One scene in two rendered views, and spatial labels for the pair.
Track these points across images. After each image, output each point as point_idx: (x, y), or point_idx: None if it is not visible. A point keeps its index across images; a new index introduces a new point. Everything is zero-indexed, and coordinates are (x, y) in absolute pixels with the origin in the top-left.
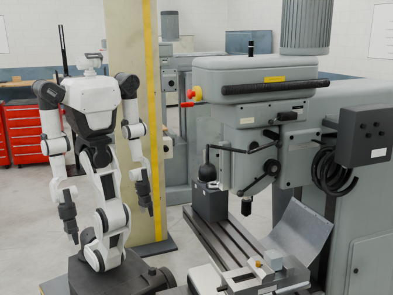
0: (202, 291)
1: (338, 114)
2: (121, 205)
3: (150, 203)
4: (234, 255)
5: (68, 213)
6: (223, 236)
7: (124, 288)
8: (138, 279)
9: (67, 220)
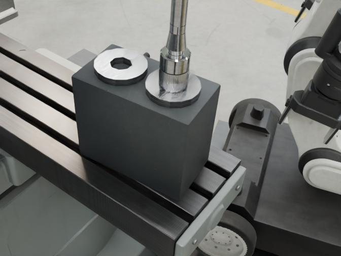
0: (62, 60)
1: None
2: (303, 30)
3: (293, 95)
4: (16, 62)
5: None
6: (62, 96)
7: (249, 154)
8: (249, 178)
9: None
